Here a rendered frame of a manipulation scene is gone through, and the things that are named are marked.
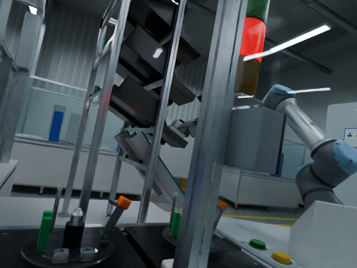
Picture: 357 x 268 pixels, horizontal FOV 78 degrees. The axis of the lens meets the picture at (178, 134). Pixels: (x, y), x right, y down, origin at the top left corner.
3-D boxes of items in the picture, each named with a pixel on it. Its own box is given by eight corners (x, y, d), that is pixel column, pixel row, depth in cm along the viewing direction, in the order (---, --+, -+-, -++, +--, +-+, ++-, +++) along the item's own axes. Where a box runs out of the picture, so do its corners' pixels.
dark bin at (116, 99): (171, 147, 84) (181, 131, 86) (184, 148, 72) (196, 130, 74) (109, 100, 76) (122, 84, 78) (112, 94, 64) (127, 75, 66)
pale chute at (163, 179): (166, 199, 84) (175, 191, 85) (178, 209, 72) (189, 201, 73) (124, 138, 78) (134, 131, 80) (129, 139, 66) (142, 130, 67)
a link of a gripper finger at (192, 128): (186, 141, 74) (206, 134, 79) (182, 124, 74) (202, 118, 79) (180, 141, 77) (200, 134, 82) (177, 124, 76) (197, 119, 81)
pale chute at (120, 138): (150, 189, 97) (158, 183, 98) (158, 197, 84) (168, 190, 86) (113, 136, 91) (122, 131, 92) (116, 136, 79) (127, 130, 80)
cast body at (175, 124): (176, 142, 81) (186, 126, 83) (180, 142, 77) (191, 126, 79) (158, 128, 79) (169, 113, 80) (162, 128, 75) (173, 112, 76)
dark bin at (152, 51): (178, 106, 85) (188, 91, 87) (193, 101, 73) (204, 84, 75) (118, 56, 77) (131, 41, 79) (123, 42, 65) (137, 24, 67)
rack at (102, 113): (111, 213, 95) (146, 37, 101) (144, 256, 63) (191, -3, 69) (57, 213, 84) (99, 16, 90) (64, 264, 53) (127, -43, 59)
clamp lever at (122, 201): (107, 236, 41) (128, 199, 43) (109, 241, 39) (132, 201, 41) (90, 229, 39) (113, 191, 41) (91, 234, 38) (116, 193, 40)
